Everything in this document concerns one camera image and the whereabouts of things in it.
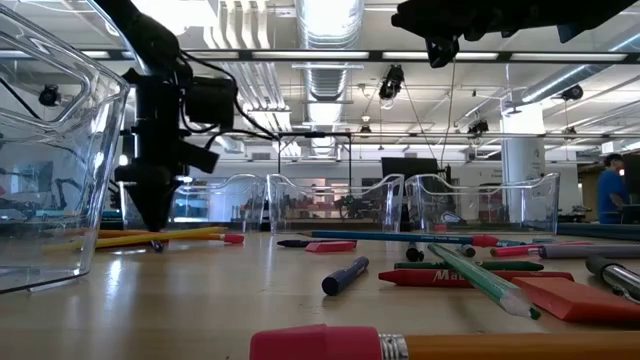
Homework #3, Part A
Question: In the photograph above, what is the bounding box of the red marker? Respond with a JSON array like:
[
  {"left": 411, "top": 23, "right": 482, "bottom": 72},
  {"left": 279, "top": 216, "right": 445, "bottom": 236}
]
[{"left": 377, "top": 269, "right": 576, "bottom": 289}]

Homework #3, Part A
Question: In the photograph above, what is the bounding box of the green pen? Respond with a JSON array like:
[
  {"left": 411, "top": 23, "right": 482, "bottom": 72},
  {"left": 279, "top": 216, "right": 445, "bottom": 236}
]
[{"left": 427, "top": 243, "right": 543, "bottom": 321}]

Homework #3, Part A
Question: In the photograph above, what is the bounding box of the pink eraser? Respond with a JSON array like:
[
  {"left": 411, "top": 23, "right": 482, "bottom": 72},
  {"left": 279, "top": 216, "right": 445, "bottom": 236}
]
[{"left": 304, "top": 240, "right": 358, "bottom": 254}]

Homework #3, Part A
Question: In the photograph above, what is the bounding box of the grey ceiling pipe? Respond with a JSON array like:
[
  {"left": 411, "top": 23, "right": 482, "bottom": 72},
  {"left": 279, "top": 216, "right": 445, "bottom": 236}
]
[{"left": 504, "top": 27, "right": 640, "bottom": 109}]

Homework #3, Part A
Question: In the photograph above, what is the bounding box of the person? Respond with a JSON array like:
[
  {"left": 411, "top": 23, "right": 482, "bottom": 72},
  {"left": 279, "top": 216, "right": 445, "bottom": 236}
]
[{"left": 596, "top": 152, "right": 633, "bottom": 225}]

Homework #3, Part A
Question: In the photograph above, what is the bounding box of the black ceiling light track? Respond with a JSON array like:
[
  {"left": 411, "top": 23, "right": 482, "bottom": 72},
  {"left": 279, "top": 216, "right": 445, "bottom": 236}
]
[{"left": 0, "top": 47, "right": 640, "bottom": 65}]

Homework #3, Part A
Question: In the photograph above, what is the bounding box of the red eraser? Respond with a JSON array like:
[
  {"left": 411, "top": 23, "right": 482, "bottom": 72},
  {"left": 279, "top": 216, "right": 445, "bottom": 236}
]
[{"left": 511, "top": 276, "right": 640, "bottom": 324}]

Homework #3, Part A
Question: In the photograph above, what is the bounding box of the silver ventilation duct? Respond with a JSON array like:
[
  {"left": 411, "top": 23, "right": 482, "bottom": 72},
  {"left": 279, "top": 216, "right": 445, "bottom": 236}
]
[{"left": 294, "top": 0, "right": 367, "bottom": 157}]

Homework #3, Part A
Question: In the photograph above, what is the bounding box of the large clear plastic bin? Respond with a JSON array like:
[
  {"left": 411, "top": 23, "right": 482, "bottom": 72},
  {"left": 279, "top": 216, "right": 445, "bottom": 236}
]
[{"left": 0, "top": 0, "right": 132, "bottom": 296}]

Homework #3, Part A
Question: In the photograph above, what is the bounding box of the yellow pencil with pink eraser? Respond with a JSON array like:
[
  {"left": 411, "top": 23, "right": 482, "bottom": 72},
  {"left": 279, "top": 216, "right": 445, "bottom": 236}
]
[{"left": 42, "top": 227, "right": 247, "bottom": 253}]

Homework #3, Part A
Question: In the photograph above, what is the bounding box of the lavender pen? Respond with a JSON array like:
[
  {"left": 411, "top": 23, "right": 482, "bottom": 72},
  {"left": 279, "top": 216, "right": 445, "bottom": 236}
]
[{"left": 536, "top": 243, "right": 640, "bottom": 261}]

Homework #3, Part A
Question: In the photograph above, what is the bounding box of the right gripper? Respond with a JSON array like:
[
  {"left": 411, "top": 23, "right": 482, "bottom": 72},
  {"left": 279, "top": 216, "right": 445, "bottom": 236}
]
[{"left": 390, "top": 0, "right": 507, "bottom": 69}]

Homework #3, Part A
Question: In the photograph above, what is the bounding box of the black overhead camera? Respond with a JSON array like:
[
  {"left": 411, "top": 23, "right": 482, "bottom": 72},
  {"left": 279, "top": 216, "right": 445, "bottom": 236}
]
[{"left": 378, "top": 63, "right": 407, "bottom": 101}]

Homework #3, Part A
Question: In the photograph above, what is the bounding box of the small clear plastic bin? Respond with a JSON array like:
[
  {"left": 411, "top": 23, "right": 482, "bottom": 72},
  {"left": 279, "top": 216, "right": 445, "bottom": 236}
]
[
  {"left": 119, "top": 172, "right": 269, "bottom": 235},
  {"left": 266, "top": 172, "right": 407, "bottom": 235},
  {"left": 404, "top": 172, "right": 562, "bottom": 237}
]

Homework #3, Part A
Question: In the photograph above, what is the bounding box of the black and silver pen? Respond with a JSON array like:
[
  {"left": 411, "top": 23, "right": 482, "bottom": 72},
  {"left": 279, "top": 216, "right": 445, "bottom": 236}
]
[{"left": 584, "top": 254, "right": 640, "bottom": 305}]

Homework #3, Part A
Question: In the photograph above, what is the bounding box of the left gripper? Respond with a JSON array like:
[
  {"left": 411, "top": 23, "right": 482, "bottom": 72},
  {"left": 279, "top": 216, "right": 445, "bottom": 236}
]
[{"left": 113, "top": 127, "right": 222, "bottom": 231}]

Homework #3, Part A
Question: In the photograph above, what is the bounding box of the blue pencil with red end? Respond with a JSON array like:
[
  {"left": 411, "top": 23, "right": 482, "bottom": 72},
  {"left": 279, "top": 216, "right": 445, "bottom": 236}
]
[{"left": 299, "top": 228, "right": 501, "bottom": 249}]

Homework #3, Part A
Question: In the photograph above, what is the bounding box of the black monitor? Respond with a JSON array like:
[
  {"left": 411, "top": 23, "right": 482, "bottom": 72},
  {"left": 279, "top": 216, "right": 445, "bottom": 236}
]
[{"left": 380, "top": 156, "right": 442, "bottom": 182}]

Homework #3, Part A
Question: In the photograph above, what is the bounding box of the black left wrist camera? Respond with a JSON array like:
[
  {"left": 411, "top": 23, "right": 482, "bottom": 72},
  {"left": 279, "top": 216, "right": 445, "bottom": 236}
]
[{"left": 185, "top": 75, "right": 239, "bottom": 130}]

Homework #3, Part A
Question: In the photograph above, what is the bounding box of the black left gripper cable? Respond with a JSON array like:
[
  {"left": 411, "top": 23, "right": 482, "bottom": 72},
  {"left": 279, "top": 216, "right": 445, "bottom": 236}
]
[{"left": 177, "top": 48, "right": 281, "bottom": 151}]

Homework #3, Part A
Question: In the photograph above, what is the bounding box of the white round column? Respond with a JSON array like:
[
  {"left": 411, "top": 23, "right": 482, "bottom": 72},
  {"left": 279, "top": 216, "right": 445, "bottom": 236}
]
[{"left": 501, "top": 94, "right": 547, "bottom": 221}]

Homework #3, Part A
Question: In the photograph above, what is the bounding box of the orange pencil with pink eraser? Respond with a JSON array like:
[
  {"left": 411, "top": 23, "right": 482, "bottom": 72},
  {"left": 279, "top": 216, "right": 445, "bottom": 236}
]
[
  {"left": 97, "top": 225, "right": 229, "bottom": 241},
  {"left": 248, "top": 324, "right": 640, "bottom": 360}
]

